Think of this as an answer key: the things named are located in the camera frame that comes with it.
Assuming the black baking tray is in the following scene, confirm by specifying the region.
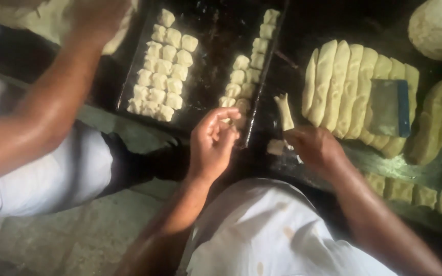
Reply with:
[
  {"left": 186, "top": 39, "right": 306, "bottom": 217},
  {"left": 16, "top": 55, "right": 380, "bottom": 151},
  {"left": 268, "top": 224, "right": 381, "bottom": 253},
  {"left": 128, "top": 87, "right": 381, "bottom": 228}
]
[{"left": 115, "top": 0, "right": 290, "bottom": 149}]

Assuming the person's white shirt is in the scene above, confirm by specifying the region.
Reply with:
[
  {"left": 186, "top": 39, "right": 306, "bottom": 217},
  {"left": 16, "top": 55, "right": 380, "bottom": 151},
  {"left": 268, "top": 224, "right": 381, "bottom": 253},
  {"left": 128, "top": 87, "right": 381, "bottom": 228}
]
[{"left": 178, "top": 178, "right": 403, "bottom": 276}]

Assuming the column of shaped dough pieces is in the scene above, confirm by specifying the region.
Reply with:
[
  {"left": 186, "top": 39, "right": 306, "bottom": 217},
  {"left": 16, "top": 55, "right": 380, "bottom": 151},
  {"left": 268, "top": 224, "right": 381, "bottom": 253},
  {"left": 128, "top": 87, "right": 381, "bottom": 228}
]
[{"left": 218, "top": 8, "right": 281, "bottom": 129}]

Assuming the person's left hand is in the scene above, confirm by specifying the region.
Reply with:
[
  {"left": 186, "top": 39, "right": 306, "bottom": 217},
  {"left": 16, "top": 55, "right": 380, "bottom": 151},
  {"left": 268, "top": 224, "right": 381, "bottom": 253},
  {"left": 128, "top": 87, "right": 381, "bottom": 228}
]
[{"left": 187, "top": 107, "right": 242, "bottom": 181}]

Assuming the large round dough mass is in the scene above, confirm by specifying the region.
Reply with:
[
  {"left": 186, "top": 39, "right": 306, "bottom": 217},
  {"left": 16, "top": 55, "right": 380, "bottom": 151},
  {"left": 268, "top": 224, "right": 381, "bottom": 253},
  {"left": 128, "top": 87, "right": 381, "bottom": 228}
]
[{"left": 408, "top": 0, "right": 442, "bottom": 61}]

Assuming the pale dough strip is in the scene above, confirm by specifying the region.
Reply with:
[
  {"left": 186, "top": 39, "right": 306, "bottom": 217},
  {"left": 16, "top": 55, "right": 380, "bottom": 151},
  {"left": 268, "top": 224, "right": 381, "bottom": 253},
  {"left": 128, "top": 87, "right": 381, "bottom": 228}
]
[{"left": 274, "top": 93, "right": 295, "bottom": 132}]

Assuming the flat spread dough sheet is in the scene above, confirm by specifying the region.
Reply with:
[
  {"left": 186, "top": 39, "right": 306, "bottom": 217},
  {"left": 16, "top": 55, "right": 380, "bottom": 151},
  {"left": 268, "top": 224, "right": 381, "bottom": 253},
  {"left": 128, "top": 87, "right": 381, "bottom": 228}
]
[{"left": 0, "top": 0, "right": 139, "bottom": 56}]

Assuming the small cut dough piece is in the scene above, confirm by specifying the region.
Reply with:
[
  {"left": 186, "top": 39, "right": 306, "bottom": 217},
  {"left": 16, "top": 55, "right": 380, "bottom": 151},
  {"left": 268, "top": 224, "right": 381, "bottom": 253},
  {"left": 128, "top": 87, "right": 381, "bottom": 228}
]
[{"left": 266, "top": 139, "right": 286, "bottom": 156}]

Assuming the person's right hand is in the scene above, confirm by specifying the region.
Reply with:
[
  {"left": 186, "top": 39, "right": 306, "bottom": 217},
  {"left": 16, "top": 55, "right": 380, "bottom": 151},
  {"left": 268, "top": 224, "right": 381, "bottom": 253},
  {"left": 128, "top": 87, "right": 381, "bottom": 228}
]
[{"left": 282, "top": 126, "right": 347, "bottom": 180}]

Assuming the metal dough scraper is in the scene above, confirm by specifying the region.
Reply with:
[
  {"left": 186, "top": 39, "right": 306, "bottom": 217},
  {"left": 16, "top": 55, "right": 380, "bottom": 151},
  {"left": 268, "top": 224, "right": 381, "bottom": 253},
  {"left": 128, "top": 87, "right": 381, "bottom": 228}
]
[{"left": 368, "top": 78, "right": 412, "bottom": 138}]

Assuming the block of shaped dough pieces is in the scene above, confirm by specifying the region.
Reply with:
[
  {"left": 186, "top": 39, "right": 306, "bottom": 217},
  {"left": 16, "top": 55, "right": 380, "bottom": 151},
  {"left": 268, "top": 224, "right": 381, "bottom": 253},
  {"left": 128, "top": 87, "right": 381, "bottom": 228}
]
[{"left": 126, "top": 8, "right": 199, "bottom": 122}]

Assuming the row of long dough logs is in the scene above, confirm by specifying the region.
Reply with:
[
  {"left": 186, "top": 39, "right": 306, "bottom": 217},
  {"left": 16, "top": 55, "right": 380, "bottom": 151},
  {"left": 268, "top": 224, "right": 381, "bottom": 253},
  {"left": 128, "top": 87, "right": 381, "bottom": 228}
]
[{"left": 302, "top": 39, "right": 420, "bottom": 159}]

